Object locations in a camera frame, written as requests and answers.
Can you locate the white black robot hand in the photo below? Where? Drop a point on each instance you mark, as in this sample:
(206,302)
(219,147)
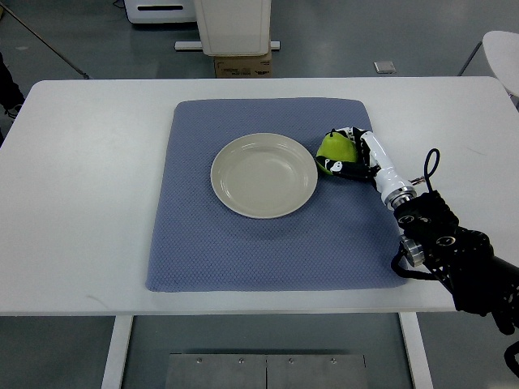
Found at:
(375,166)

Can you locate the green pear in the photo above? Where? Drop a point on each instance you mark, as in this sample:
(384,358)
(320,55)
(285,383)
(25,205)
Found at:
(335,150)

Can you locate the small grey floor plate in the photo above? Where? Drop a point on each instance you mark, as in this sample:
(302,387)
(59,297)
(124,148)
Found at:
(384,67)

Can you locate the cream ceramic plate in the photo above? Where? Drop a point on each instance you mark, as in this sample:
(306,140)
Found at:
(263,175)

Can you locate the grey metal floor plate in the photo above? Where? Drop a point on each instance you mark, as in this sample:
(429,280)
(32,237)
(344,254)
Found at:
(266,371)

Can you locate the blue textured mat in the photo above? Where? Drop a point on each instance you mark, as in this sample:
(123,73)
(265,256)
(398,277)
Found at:
(343,238)

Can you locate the cardboard box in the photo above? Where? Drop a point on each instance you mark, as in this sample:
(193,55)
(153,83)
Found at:
(244,67)

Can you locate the white chair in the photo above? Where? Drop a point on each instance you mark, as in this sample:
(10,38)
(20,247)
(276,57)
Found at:
(501,51)

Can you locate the white appliance with slot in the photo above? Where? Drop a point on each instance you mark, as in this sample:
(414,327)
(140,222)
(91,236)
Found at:
(159,11)

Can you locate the thin dark pole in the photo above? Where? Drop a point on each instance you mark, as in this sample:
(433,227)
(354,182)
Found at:
(38,36)

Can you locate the dark clothed person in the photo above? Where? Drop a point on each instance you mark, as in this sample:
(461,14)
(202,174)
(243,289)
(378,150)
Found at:
(12,98)

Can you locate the white table frame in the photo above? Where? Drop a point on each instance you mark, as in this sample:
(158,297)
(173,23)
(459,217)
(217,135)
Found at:
(410,330)

